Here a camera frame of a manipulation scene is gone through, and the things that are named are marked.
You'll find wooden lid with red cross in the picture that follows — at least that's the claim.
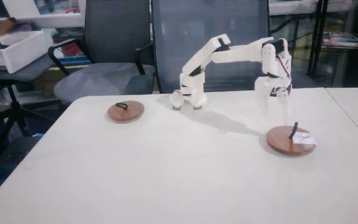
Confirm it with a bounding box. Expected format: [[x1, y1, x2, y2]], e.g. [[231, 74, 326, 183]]
[[265, 121, 318, 157]]

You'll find plain wooden lid black loop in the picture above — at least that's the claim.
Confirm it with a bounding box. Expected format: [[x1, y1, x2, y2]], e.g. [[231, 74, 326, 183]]
[[106, 100, 145, 124]]

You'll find black metal shelf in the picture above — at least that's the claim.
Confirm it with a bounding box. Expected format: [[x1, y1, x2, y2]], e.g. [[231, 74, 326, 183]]
[[268, 0, 358, 88]]

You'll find stack of magazines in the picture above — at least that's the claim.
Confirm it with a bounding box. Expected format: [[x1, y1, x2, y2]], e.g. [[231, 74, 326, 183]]
[[321, 30, 358, 50]]

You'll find office chair with mesh back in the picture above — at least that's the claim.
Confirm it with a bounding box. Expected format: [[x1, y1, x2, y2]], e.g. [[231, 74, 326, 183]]
[[150, 0, 272, 95]]

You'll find office chair with grey seat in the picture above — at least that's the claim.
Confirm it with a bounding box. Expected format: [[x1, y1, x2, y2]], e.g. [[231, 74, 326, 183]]
[[47, 0, 157, 105]]

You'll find white box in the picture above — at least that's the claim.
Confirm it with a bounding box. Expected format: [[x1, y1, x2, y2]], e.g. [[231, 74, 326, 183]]
[[0, 30, 50, 75]]

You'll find black chair holding box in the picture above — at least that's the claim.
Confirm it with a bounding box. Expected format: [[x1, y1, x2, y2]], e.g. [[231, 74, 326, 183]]
[[0, 40, 65, 156]]

